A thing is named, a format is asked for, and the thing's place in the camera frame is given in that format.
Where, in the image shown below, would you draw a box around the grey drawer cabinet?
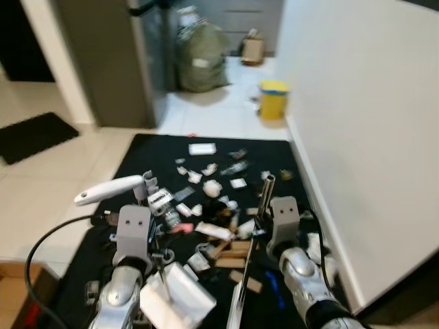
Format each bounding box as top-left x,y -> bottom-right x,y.
195,0 -> 285,57

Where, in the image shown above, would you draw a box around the white crumpled tissue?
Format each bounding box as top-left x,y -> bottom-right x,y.
203,180 -> 224,199

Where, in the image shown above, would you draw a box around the blue strap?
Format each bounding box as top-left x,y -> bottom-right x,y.
264,269 -> 286,310

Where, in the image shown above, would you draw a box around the white flat packet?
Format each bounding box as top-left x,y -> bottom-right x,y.
195,221 -> 234,241

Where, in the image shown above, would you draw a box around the clear bottle colourful contents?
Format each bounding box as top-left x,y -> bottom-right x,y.
161,209 -> 182,234

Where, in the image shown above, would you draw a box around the brown cardboard piece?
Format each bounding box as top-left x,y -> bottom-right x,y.
206,240 -> 251,268

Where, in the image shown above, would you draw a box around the white card with black item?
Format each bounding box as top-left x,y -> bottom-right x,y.
147,190 -> 178,215

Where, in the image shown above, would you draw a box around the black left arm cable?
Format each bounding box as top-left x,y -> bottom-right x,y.
25,214 -> 117,329

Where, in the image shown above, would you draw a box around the small clear plastic bottle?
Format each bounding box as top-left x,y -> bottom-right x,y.
219,161 -> 250,176

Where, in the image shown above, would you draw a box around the metal pole broom white head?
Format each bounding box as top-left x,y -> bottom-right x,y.
226,173 -> 276,329

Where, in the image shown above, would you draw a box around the large green sack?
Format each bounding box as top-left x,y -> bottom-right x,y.
175,17 -> 231,93

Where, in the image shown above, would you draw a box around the grey refrigerator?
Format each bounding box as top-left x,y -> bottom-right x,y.
55,0 -> 172,130

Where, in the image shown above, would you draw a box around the small black foam puzzle mat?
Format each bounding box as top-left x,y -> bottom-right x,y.
0,112 -> 80,166

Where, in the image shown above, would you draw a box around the yellow bin with blue rim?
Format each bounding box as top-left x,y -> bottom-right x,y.
258,80 -> 291,123

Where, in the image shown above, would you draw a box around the white rectangular box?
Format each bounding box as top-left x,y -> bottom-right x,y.
189,143 -> 217,156

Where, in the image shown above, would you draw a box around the large black floor mat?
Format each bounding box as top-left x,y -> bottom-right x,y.
48,133 -> 361,329

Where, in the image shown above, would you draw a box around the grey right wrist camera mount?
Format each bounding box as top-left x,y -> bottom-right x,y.
269,197 -> 301,247

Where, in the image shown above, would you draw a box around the small brown cardboard box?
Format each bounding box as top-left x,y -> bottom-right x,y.
240,30 -> 267,67

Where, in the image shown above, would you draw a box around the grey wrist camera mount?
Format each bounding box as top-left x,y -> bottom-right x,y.
115,204 -> 153,260
269,197 -> 301,247

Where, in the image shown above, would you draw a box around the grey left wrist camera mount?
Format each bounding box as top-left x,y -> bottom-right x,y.
115,204 -> 153,260

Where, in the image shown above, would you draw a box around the white long-handled dustpan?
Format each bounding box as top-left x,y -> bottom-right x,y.
74,175 -> 219,329

